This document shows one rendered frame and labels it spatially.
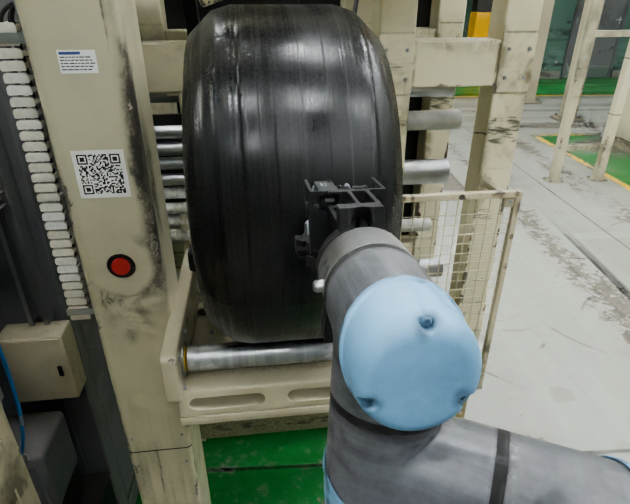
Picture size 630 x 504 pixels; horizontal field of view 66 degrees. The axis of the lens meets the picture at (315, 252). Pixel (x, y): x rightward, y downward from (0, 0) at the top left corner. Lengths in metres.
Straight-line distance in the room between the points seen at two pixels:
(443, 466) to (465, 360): 0.08
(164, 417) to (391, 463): 0.79
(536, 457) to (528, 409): 1.87
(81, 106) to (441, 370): 0.65
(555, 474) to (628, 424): 1.99
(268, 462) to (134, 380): 0.96
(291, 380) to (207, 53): 0.54
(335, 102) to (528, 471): 0.46
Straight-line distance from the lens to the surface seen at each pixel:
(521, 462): 0.34
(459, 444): 0.34
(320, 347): 0.87
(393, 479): 0.34
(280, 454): 1.91
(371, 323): 0.26
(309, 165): 0.60
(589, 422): 2.26
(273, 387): 0.88
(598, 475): 0.35
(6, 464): 0.98
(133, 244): 0.85
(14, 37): 0.82
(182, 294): 0.98
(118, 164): 0.80
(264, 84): 0.64
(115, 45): 0.77
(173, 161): 1.22
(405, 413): 0.28
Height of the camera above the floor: 1.46
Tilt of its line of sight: 28 degrees down
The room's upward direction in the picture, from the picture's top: straight up
